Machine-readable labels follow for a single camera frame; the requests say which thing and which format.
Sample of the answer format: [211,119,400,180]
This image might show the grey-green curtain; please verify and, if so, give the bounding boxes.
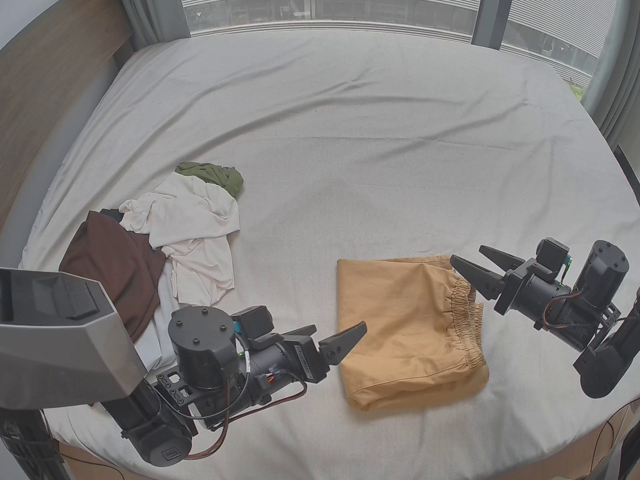
[580,0,640,146]
[109,0,193,49]

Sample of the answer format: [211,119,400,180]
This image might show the black cable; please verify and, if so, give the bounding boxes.
[594,402,637,471]
[60,454,121,470]

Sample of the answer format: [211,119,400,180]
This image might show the white garment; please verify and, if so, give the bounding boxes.
[119,173,241,306]

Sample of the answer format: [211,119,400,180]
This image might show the brown garment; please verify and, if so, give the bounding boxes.
[59,211,166,344]

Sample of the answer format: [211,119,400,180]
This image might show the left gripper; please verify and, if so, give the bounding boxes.
[245,320,368,385]

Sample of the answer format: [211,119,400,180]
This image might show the tan shorts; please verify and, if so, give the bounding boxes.
[336,253,489,412]

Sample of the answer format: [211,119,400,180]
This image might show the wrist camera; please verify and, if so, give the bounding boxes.
[535,238,572,275]
[231,306,281,351]

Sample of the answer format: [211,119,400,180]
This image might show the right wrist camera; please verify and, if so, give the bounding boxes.
[535,238,572,275]

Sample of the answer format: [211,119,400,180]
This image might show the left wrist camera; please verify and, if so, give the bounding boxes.
[231,306,281,351]

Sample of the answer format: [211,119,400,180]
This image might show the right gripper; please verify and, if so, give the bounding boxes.
[450,245,567,321]

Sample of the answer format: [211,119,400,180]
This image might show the bed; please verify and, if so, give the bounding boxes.
[0,0,640,480]

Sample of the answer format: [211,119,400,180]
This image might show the green garment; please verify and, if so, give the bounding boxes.
[175,162,244,199]

